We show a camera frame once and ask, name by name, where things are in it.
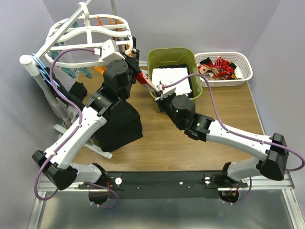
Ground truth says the red sock white trim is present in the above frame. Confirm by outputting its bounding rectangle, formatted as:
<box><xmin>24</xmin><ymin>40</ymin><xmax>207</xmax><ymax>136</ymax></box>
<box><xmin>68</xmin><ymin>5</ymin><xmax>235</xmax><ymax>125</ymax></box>
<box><xmin>136</xmin><ymin>72</ymin><xmax>159</xmax><ymax>94</ymax></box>

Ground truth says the white round sock hanger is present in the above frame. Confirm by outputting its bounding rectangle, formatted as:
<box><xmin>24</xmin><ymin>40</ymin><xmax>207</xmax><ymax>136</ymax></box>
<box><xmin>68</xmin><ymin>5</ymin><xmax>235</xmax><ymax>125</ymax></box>
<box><xmin>44</xmin><ymin>0</ymin><xmax>136</xmax><ymax>68</ymax></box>

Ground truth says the brown argyle sock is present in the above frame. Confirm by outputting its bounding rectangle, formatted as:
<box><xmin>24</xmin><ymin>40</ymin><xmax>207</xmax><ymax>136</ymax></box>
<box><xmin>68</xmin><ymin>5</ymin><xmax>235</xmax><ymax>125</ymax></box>
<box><xmin>198</xmin><ymin>65</ymin><xmax>230</xmax><ymax>80</ymax></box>

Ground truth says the red snowflake sock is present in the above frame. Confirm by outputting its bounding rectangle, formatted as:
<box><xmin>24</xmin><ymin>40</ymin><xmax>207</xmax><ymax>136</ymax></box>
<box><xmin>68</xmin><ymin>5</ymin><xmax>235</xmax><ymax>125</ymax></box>
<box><xmin>214</xmin><ymin>56</ymin><xmax>233</xmax><ymax>80</ymax></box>

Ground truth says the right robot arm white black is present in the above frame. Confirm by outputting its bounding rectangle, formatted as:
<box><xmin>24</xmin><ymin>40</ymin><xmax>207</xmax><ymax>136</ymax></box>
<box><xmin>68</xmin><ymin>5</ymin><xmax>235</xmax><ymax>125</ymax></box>
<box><xmin>156</xmin><ymin>94</ymin><xmax>289</xmax><ymax>187</ymax></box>

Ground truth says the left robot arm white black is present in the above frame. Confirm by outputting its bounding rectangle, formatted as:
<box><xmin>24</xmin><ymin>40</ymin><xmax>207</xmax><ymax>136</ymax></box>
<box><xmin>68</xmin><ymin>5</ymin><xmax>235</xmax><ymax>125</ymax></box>
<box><xmin>32</xmin><ymin>56</ymin><xmax>143</xmax><ymax>190</ymax></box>

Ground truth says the green plastic bin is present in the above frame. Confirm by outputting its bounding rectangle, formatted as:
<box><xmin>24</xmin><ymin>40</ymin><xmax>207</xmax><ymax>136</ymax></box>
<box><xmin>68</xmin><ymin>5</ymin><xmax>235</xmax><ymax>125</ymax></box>
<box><xmin>147</xmin><ymin>47</ymin><xmax>203</xmax><ymax>102</ymax></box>

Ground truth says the white folded cloth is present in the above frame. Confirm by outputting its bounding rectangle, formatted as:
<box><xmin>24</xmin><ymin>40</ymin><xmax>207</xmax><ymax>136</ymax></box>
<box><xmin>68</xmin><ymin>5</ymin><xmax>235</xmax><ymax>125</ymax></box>
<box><xmin>152</xmin><ymin>67</ymin><xmax>192</xmax><ymax>96</ymax></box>

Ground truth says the black garment pile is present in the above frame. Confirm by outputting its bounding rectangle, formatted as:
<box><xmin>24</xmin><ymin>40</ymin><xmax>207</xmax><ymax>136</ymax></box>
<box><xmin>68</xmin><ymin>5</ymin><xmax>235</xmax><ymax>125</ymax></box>
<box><xmin>69</xmin><ymin>82</ymin><xmax>143</xmax><ymax>152</ymax></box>

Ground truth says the white perforated basket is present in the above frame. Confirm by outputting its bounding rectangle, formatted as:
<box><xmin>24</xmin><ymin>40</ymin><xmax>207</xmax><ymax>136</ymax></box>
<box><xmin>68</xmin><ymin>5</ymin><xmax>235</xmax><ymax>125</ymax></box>
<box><xmin>195</xmin><ymin>52</ymin><xmax>253</xmax><ymax>87</ymax></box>

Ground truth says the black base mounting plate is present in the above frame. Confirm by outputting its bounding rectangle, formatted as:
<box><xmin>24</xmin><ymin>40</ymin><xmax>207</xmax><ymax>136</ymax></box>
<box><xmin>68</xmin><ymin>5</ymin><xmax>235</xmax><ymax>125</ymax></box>
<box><xmin>106</xmin><ymin>170</ymin><xmax>237</xmax><ymax>199</ymax></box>

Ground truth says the white drying rack stand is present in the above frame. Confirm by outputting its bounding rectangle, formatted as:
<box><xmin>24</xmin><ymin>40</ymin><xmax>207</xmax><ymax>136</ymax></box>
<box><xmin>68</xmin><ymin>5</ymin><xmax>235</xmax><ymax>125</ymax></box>
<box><xmin>19</xmin><ymin>0</ymin><xmax>119</xmax><ymax>160</ymax></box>

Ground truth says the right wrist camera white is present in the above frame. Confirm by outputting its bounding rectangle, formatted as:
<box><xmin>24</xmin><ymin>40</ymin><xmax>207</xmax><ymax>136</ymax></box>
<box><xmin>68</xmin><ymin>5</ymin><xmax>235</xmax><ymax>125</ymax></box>
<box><xmin>155</xmin><ymin>83</ymin><xmax>176</xmax><ymax>101</ymax></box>

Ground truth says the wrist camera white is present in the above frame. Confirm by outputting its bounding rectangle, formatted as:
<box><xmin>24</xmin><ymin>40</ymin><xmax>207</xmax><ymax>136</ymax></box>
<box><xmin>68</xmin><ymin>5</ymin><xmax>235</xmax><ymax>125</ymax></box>
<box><xmin>93</xmin><ymin>39</ymin><xmax>125</xmax><ymax>65</ymax></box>
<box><xmin>155</xmin><ymin>83</ymin><xmax>176</xmax><ymax>101</ymax></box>

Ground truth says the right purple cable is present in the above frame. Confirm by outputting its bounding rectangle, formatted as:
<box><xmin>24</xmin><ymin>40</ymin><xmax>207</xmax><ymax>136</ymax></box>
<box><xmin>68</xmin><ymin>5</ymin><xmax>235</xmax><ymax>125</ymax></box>
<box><xmin>163</xmin><ymin>73</ymin><xmax>305</xmax><ymax>173</ymax></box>

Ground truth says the purple cable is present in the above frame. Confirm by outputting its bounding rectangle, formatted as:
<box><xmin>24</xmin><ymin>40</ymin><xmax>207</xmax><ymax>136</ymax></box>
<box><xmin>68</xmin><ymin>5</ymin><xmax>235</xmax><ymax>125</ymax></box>
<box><xmin>34</xmin><ymin>47</ymin><xmax>96</xmax><ymax>200</ymax></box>
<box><xmin>163</xmin><ymin>73</ymin><xmax>305</xmax><ymax>173</ymax></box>

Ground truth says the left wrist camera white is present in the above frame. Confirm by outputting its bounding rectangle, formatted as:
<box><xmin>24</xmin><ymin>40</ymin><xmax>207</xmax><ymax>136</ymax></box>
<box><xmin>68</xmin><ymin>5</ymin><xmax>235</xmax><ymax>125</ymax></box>
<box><xmin>93</xmin><ymin>39</ymin><xmax>125</xmax><ymax>65</ymax></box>

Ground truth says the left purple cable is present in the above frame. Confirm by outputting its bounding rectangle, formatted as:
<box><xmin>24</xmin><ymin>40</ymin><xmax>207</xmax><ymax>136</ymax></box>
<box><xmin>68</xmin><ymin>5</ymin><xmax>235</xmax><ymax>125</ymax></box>
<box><xmin>34</xmin><ymin>47</ymin><xmax>96</xmax><ymax>200</ymax></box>

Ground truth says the aluminium frame rail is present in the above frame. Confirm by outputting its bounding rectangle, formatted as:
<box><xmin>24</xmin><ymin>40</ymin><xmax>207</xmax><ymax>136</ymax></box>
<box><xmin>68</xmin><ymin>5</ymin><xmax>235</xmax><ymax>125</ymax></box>
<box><xmin>28</xmin><ymin>174</ymin><xmax>305</xmax><ymax>229</ymax></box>

